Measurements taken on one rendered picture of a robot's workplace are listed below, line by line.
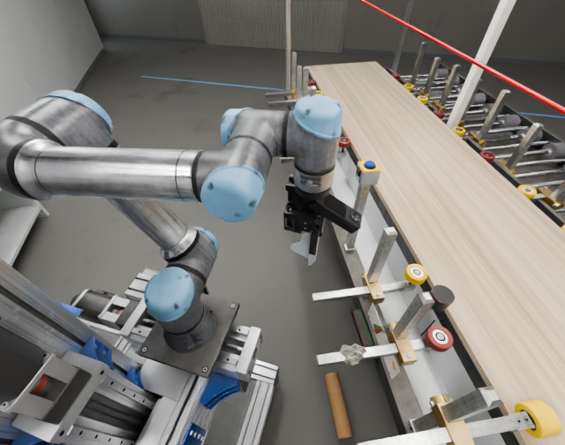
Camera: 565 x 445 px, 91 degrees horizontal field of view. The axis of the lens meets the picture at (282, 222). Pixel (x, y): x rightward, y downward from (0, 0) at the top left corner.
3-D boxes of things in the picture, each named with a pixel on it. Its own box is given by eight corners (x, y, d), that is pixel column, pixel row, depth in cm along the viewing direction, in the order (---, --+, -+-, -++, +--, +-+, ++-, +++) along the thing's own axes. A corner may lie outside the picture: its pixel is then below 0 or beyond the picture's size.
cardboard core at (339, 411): (339, 438, 140) (325, 373, 161) (337, 440, 146) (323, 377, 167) (354, 435, 141) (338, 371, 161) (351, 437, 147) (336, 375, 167)
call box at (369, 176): (359, 187, 109) (364, 171, 104) (354, 177, 114) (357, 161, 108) (377, 185, 110) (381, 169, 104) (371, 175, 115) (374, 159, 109)
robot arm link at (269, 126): (207, 131, 40) (282, 136, 39) (229, 98, 48) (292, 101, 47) (217, 175, 46) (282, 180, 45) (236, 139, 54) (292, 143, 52)
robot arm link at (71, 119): (181, 293, 82) (-20, 131, 48) (199, 252, 92) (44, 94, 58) (214, 290, 77) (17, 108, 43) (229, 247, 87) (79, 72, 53)
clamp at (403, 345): (399, 366, 95) (403, 362, 91) (384, 328, 104) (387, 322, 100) (415, 364, 95) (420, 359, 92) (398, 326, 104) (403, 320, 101)
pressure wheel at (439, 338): (423, 361, 98) (435, 350, 90) (412, 338, 103) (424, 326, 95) (444, 358, 99) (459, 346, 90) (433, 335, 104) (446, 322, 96)
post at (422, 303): (381, 358, 112) (424, 303, 76) (379, 350, 114) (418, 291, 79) (390, 358, 112) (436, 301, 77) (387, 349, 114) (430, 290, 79)
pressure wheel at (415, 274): (415, 297, 114) (425, 283, 106) (395, 288, 118) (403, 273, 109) (420, 283, 119) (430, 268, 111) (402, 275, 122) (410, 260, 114)
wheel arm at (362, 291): (312, 305, 115) (313, 300, 112) (311, 297, 117) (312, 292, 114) (413, 290, 119) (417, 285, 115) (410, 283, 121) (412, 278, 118)
